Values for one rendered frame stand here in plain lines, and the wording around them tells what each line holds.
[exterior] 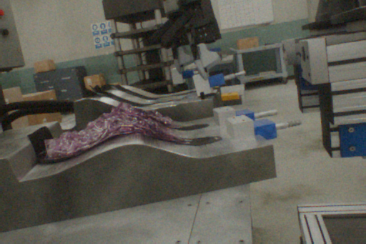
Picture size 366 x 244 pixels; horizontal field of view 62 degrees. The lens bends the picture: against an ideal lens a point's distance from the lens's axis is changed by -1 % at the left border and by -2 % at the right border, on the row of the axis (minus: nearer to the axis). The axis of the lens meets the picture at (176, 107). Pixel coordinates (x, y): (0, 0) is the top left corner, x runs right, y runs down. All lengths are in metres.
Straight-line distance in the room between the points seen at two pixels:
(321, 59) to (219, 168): 0.33
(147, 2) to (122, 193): 4.53
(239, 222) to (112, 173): 0.19
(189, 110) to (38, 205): 0.42
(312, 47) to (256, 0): 6.74
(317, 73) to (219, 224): 0.40
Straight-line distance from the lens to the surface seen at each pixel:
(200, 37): 0.81
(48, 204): 0.50
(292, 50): 1.17
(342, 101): 0.70
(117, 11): 5.05
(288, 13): 7.46
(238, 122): 0.53
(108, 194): 0.48
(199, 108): 0.76
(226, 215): 0.42
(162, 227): 0.42
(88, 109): 0.86
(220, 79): 0.80
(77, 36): 8.31
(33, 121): 5.48
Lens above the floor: 1.01
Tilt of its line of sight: 10 degrees down
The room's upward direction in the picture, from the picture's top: 10 degrees counter-clockwise
